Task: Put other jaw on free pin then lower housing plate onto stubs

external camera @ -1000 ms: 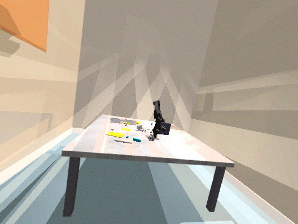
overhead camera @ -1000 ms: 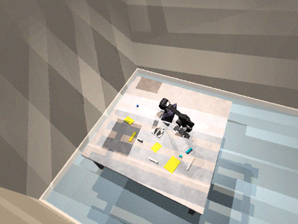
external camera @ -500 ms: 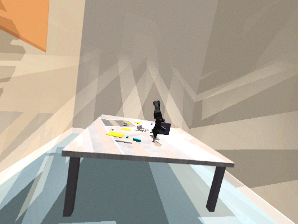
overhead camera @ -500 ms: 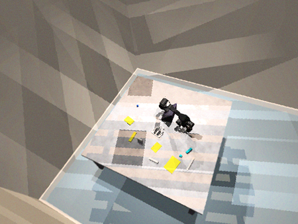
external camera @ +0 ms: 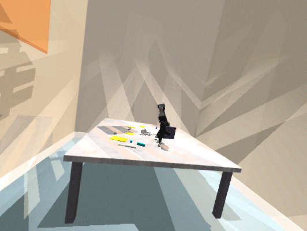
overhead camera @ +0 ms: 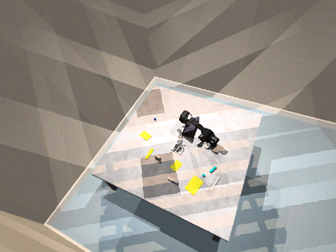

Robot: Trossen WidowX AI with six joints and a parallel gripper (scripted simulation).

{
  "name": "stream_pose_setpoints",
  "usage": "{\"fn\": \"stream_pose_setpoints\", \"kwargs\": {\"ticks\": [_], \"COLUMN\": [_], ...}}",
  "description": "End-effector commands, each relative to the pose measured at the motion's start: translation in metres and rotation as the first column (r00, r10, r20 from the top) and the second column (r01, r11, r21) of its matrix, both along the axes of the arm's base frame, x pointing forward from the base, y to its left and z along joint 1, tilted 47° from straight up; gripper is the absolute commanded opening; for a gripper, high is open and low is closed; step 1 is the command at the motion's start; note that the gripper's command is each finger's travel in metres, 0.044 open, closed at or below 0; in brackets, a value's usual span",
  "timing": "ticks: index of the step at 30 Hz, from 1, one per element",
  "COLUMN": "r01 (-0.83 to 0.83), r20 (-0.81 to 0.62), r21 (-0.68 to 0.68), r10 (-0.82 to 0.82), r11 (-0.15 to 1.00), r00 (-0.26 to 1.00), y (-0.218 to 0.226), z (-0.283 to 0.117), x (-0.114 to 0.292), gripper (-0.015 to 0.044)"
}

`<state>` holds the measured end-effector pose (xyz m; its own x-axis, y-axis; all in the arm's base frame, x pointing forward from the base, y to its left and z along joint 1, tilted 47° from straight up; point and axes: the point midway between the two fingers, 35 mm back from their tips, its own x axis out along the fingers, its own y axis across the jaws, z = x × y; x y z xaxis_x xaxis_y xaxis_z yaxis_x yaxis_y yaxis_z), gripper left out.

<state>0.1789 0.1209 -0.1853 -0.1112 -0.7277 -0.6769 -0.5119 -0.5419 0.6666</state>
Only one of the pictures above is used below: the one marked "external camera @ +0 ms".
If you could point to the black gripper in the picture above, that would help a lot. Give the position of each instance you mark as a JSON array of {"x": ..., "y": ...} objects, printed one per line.
[{"x": 161, "y": 134}]

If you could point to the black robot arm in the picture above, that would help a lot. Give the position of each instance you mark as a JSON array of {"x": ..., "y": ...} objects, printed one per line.
[{"x": 163, "y": 119}]

